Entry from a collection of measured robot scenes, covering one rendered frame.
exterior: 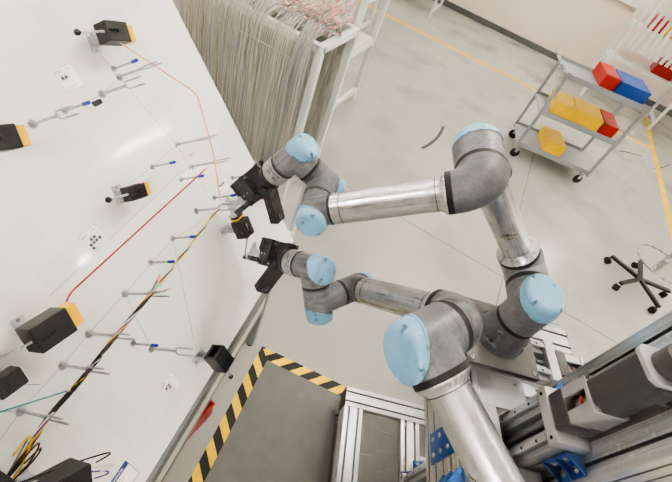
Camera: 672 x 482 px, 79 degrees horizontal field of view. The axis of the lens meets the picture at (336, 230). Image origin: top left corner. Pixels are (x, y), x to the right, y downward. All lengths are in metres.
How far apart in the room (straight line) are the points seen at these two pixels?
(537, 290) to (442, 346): 0.45
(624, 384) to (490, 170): 0.50
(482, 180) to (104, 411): 0.95
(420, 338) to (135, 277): 0.69
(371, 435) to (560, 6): 8.05
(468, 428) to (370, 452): 1.28
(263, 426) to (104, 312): 1.29
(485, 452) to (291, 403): 1.53
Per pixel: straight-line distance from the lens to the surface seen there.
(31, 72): 1.07
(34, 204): 1.00
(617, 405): 1.08
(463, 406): 0.82
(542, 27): 9.06
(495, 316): 1.26
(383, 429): 2.12
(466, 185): 0.89
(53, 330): 0.90
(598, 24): 9.06
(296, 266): 1.10
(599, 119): 4.99
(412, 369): 0.78
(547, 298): 1.19
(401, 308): 1.01
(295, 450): 2.19
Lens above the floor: 2.08
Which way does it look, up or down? 44 degrees down
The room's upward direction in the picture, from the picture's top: 23 degrees clockwise
